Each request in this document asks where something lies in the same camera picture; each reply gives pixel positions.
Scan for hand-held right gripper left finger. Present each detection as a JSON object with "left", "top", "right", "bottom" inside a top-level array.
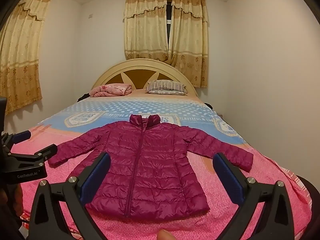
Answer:
[{"left": 29, "top": 152, "right": 111, "bottom": 240}]

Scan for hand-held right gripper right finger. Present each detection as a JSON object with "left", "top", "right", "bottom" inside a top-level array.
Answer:
[{"left": 213, "top": 152, "right": 295, "bottom": 240}]

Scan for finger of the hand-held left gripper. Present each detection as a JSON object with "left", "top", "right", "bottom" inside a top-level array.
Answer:
[
  {"left": 10, "top": 144, "right": 58, "bottom": 166},
  {"left": 1, "top": 130, "right": 32, "bottom": 153}
]

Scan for magenta quilted down jacket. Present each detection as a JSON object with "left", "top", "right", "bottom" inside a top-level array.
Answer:
[{"left": 47, "top": 114, "right": 254, "bottom": 218}]

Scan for person's left hand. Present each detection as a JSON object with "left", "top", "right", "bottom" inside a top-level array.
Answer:
[{"left": 12, "top": 184, "right": 24, "bottom": 217}]

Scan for person's right hand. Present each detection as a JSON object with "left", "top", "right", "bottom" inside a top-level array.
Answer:
[{"left": 156, "top": 229, "right": 176, "bottom": 240}]

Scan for blue pink printed bedsheet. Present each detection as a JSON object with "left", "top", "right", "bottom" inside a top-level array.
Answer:
[{"left": 11, "top": 90, "right": 313, "bottom": 240}]

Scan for black cloth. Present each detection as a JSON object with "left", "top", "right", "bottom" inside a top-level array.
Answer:
[{"left": 76, "top": 92, "right": 94, "bottom": 103}]

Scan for wide yellow floral curtain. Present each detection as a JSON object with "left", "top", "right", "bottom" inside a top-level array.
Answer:
[{"left": 0, "top": 0, "right": 53, "bottom": 115}]

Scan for pink floral folded blanket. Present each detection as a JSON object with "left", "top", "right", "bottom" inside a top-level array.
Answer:
[{"left": 89, "top": 83, "right": 132, "bottom": 97}]

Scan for striped pillow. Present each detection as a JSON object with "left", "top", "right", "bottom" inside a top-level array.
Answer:
[{"left": 144, "top": 79, "right": 188, "bottom": 95}]

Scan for cream wooden headboard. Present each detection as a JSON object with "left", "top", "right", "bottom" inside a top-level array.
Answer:
[{"left": 92, "top": 58, "right": 198, "bottom": 97}]

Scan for long yellow floral curtain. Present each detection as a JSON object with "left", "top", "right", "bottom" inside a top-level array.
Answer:
[{"left": 168, "top": 0, "right": 209, "bottom": 88}]

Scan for short yellow floral curtain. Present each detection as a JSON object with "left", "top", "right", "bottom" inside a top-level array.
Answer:
[{"left": 124, "top": 0, "right": 170, "bottom": 63}]

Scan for dark window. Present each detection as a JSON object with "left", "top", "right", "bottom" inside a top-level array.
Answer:
[{"left": 166, "top": 0, "right": 173, "bottom": 45}]

